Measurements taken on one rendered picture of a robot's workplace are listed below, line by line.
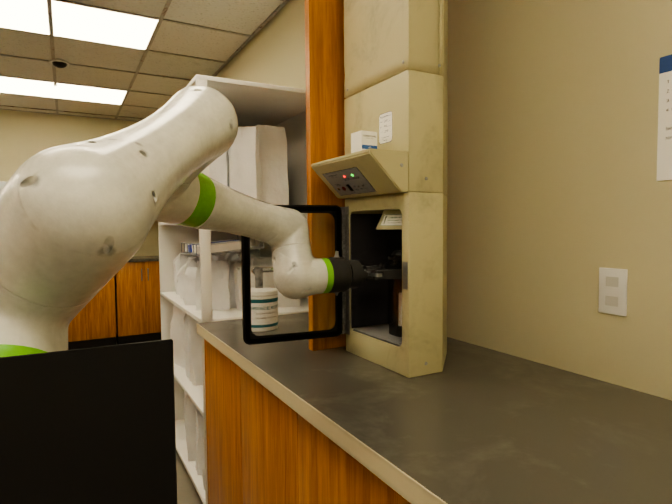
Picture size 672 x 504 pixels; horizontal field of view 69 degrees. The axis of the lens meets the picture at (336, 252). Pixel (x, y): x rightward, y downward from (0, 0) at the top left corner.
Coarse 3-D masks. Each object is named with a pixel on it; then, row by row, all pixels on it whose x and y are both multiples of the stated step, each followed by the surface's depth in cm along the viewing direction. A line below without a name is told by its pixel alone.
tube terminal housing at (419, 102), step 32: (352, 96) 144; (384, 96) 129; (416, 96) 121; (352, 128) 144; (416, 128) 122; (416, 160) 122; (416, 192) 123; (416, 224) 123; (416, 256) 124; (416, 288) 124; (416, 320) 124; (352, 352) 148; (384, 352) 133; (416, 352) 125
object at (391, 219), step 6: (384, 210) 138; (390, 210) 135; (396, 210) 133; (384, 216) 136; (390, 216) 134; (396, 216) 132; (384, 222) 135; (390, 222) 133; (396, 222) 132; (378, 228) 136; (384, 228) 134; (390, 228) 132; (396, 228) 131
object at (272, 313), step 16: (320, 224) 146; (256, 240) 139; (320, 240) 146; (256, 256) 139; (320, 256) 146; (272, 272) 141; (256, 288) 139; (272, 288) 141; (256, 304) 140; (272, 304) 141; (288, 304) 143; (304, 304) 145; (320, 304) 147; (256, 320) 140; (272, 320) 142; (288, 320) 143; (304, 320) 145; (320, 320) 147
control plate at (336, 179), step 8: (352, 168) 127; (328, 176) 140; (336, 176) 137; (352, 176) 130; (360, 176) 128; (336, 184) 141; (344, 184) 137; (352, 184) 134; (360, 184) 131; (368, 184) 128; (344, 192) 141; (352, 192) 138; (360, 192) 135
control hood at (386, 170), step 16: (336, 160) 130; (352, 160) 124; (368, 160) 119; (384, 160) 118; (400, 160) 120; (320, 176) 144; (368, 176) 125; (384, 176) 120; (400, 176) 120; (336, 192) 145; (368, 192) 132; (384, 192) 126; (400, 192) 123
